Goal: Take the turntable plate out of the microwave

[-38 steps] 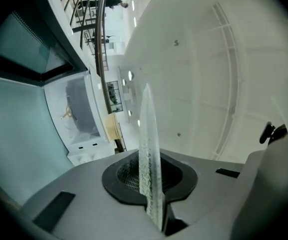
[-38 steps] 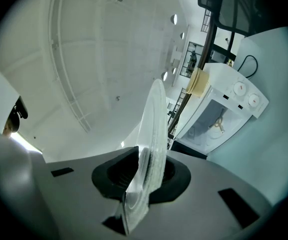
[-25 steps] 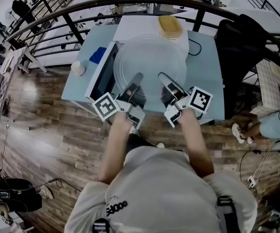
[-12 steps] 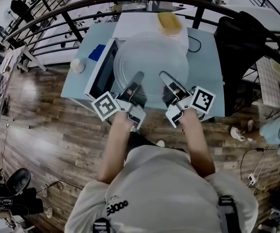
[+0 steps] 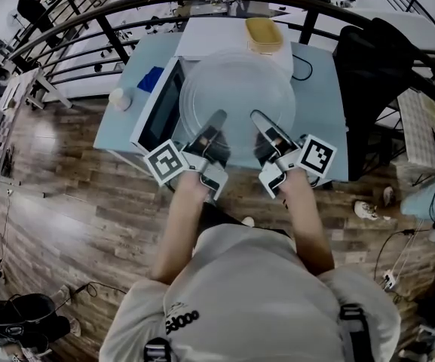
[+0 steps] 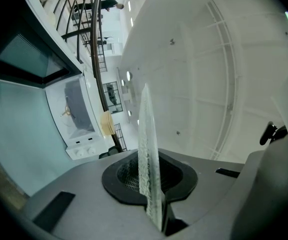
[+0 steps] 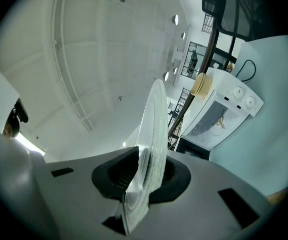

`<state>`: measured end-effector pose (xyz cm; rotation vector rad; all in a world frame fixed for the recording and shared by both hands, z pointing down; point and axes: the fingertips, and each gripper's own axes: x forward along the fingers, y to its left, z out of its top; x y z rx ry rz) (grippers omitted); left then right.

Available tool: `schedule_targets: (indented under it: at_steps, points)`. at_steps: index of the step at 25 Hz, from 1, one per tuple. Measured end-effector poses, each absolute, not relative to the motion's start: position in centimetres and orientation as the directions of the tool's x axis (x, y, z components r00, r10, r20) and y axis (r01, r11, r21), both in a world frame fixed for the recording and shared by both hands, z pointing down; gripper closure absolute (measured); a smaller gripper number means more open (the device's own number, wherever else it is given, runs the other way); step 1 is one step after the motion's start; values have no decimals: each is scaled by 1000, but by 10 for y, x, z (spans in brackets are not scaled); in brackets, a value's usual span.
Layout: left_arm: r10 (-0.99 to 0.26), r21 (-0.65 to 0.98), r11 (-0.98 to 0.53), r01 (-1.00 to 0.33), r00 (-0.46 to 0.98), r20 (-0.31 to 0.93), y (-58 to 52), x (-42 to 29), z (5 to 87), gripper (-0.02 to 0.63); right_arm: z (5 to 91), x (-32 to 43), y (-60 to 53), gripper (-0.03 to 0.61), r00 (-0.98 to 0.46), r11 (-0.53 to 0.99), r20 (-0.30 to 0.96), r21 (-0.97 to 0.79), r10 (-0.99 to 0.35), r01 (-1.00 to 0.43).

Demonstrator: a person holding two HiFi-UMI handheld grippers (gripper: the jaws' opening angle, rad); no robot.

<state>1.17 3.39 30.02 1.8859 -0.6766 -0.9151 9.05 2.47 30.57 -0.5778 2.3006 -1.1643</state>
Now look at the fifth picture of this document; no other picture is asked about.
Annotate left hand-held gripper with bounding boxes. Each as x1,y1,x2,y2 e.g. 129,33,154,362
142,108,233,203

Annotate black power cord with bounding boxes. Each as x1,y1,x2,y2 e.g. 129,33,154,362
290,54,314,82

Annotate white plastic cup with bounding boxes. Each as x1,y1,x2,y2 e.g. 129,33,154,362
108,87,133,113

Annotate black office chair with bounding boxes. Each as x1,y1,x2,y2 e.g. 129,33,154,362
332,16,427,183

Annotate glass turntable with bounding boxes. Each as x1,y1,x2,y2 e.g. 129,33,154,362
179,48,298,167

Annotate white microwave oven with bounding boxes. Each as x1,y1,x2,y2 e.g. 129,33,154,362
171,16,294,90

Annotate white grid-pattern board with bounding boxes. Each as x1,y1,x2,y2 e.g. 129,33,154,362
396,87,435,165

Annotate black bag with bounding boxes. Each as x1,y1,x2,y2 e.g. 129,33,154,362
0,293,72,357

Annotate person's right forearm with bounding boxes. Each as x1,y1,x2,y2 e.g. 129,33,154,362
279,170,335,278

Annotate black harness strap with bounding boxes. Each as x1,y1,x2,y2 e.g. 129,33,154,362
142,336,173,362
339,302,372,362

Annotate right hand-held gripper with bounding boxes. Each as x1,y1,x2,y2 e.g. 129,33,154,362
249,109,339,200

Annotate person's left forearm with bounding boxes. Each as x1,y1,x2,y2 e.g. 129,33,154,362
151,171,213,284

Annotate person's black trousers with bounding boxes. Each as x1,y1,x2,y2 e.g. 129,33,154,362
201,201,292,238

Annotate beige plastic container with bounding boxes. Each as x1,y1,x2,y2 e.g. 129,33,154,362
244,17,286,57

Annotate person's white t-shirt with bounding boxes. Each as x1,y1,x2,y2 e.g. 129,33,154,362
99,222,403,362

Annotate black and white microwave door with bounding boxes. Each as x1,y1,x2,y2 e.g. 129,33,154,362
129,57,187,158

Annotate blue cloth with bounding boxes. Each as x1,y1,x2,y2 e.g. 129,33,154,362
136,66,164,92

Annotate white power strip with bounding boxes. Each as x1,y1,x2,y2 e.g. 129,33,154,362
381,268,397,290

